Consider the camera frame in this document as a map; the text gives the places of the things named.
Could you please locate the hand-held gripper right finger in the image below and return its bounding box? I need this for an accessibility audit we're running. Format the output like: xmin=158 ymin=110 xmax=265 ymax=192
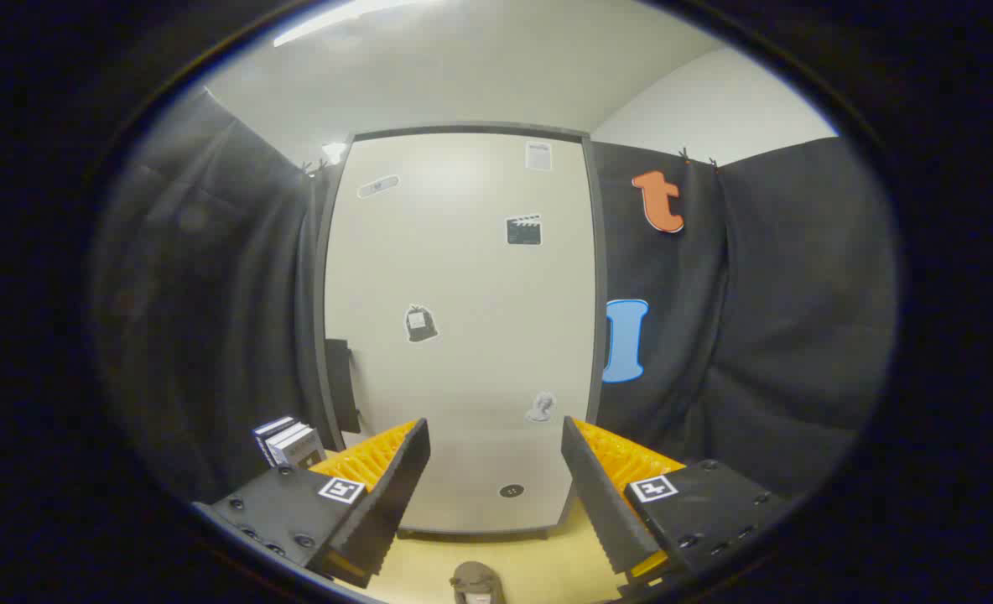
xmin=560 ymin=416 xmax=799 ymax=601

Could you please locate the blue and white book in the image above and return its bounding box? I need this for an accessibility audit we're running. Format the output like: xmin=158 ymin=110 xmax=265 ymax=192
xmin=264 ymin=422 xmax=309 ymax=466
xmin=252 ymin=416 xmax=298 ymax=464

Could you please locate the brown fuzzy slipper shoe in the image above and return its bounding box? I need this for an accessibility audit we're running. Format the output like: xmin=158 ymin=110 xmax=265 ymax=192
xmin=450 ymin=561 xmax=507 ymax=604

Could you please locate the black backdrop cloth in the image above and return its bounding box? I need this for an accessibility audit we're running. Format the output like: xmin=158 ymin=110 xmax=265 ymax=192
xmin=94 ymin=88 xmax=896 ymax=504

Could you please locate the grey shoe cabinet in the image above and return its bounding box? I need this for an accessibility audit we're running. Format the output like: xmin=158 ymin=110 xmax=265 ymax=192
xmin=310 ymin=122 xmax=611 ymax=539

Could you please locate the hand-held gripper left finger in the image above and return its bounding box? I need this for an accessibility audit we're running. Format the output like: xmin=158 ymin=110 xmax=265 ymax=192
xmin=193 ymin=417 xmax=432 ymax=590

